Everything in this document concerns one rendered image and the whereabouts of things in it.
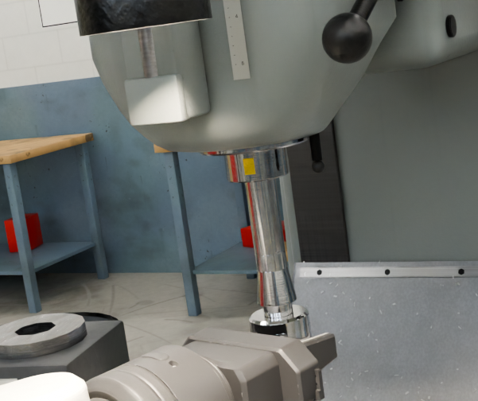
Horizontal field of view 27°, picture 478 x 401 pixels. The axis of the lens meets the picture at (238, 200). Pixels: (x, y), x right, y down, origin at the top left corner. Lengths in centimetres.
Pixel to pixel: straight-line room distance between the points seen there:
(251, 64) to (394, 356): 54
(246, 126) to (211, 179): 502
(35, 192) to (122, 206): 65
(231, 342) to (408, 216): 42
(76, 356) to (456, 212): 45
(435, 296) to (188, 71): 55
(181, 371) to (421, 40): 32
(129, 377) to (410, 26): 35
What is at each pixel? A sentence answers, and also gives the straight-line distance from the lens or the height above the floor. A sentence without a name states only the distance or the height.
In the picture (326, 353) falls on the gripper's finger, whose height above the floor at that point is 114.
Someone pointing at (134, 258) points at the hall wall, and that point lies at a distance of 609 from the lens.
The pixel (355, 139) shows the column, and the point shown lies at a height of 125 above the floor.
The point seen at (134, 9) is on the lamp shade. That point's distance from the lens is 51.
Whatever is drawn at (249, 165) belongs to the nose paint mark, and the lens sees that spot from 73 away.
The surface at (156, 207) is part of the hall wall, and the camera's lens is 591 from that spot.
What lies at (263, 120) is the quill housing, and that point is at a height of 133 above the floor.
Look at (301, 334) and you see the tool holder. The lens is 77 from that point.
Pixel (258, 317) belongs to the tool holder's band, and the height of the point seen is 117.
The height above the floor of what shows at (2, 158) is 86.
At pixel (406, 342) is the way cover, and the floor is 103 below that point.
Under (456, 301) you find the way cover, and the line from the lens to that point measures 110.
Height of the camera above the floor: 140
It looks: 10 degrees down
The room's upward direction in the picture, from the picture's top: 8 degrees counter-clockwise
